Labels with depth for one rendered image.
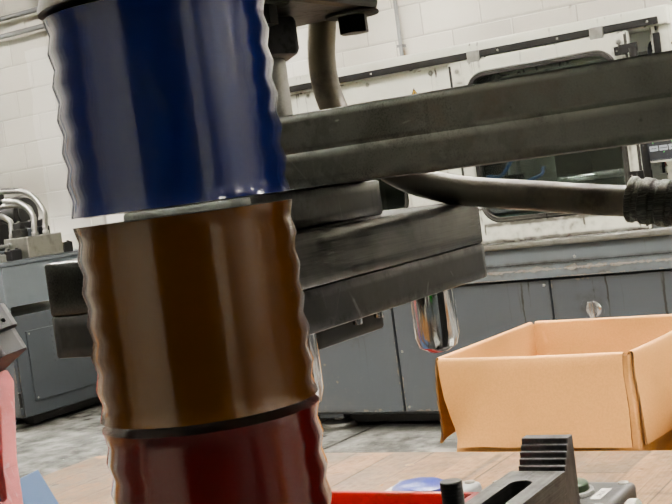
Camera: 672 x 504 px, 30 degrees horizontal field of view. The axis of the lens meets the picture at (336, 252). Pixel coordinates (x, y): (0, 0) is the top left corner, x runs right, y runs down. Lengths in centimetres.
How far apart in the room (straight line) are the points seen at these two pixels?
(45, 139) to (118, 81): 967
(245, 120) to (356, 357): 568
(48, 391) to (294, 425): 735
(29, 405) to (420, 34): 322
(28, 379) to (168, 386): 727
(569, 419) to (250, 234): 263
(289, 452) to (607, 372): 258
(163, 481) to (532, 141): 23
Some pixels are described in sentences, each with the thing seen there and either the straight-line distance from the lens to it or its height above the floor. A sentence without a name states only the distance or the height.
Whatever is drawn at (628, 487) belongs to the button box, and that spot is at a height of 93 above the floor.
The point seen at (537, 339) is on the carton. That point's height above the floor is 67.
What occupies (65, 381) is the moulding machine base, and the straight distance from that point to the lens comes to 765.
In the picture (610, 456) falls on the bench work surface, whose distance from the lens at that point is 109.
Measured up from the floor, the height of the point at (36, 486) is 102.
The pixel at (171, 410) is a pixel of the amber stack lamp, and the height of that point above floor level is 112.
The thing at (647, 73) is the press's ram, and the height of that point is 118.
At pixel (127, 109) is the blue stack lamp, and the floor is 117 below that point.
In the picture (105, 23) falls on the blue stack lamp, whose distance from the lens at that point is 20.
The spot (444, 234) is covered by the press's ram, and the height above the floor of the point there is 113.
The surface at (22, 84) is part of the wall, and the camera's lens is 1002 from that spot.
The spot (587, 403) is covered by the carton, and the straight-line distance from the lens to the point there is 280.
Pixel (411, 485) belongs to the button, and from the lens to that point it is 91.
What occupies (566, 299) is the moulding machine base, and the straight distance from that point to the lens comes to 533.
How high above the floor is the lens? 116
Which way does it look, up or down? 3 degrees down
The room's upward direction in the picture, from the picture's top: 8 degrees counter-clockwise
